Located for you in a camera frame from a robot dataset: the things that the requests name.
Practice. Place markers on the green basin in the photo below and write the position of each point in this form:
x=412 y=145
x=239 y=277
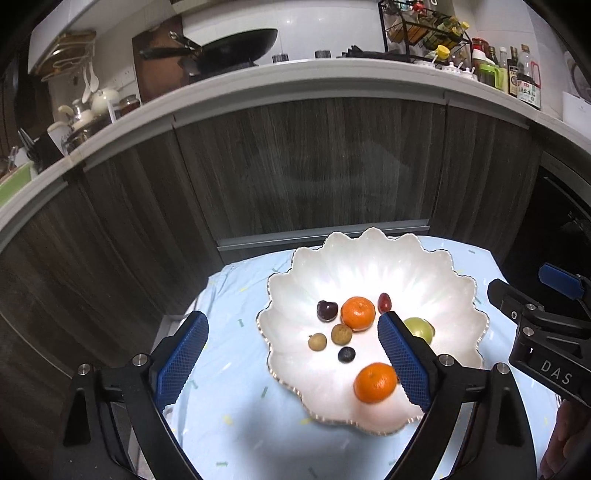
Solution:
x=16 y=184

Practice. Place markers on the black wok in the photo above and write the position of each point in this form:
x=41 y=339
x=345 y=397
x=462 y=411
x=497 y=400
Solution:
x=231 y=50

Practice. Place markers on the yellow-capped bottle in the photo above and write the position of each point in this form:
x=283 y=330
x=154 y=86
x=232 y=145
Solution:
x=438 y=53

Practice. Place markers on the white wall outlet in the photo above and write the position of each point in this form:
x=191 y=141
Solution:
x=123 y=79

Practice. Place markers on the green pitcher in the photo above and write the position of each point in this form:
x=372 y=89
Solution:
x=491 y=76

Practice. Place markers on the white mug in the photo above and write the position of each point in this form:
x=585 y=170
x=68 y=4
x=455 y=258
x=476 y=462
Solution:
x=57 y=138

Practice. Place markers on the brown cutting board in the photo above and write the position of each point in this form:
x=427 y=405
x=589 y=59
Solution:
x=154 y=78

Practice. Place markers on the blueberry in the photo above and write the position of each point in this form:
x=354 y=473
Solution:
x=346 y=354

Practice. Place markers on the dark wood kitchen cabinet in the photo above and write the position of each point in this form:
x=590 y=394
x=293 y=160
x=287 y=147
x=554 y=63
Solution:
x=300 y=161

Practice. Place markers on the white condiment jar set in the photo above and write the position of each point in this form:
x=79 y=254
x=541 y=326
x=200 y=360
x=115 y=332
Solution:
x=452 y=69

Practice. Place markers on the black built-in appliance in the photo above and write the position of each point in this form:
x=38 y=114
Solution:
x=554 y=221

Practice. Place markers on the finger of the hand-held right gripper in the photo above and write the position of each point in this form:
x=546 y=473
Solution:
x=512 y=300
x=561 y=279

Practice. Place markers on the white teapot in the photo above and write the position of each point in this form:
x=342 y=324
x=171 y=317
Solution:
x=105 y=101

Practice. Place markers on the person's right hand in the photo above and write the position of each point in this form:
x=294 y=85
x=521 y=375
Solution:
x=568 y=443

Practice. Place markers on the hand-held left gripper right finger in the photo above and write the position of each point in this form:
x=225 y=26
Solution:
x=404 y=360

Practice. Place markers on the brown-lidded glass jar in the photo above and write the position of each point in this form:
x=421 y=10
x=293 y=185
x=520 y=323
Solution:
x=130 y=107

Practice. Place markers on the black gas stove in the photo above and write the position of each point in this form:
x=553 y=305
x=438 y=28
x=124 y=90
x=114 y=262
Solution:
x=378 y=53

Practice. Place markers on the small brown longan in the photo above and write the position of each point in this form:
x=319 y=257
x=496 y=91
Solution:
x=317 y=342

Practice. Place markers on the white ladles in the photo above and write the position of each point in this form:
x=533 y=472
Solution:
x=91 y=83

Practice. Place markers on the row of spice bottles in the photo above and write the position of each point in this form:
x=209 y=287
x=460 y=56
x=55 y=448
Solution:
x=443 y=27

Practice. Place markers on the orange mandarin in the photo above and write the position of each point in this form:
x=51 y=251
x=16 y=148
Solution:
x=358 y=313
x=375 y=383

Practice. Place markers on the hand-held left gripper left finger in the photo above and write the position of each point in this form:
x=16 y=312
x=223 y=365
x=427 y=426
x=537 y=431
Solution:
x=182 y=360

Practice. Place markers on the light blue patterned cloth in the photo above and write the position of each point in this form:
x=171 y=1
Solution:
x=240 y=415

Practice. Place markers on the red-lidded jar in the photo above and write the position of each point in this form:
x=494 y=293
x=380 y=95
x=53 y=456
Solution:
x=479 y=46

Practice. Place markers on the large soy sauce bottle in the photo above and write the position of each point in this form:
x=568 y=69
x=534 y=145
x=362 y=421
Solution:
x=528 y=90

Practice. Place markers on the white scalloped bowl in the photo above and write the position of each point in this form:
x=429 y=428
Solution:
x=300 y=290

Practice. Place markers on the white rice cooker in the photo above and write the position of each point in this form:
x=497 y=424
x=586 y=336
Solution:
x=579 y=74

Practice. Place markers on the dark purple plum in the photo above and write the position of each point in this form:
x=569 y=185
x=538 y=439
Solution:
x=326 y=310

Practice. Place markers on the white kitchen countertop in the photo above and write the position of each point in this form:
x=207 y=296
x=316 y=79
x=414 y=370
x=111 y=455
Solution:
x=323 y=78

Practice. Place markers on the dark glass bottle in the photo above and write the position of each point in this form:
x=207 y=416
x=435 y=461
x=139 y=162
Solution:
x=512 y=74

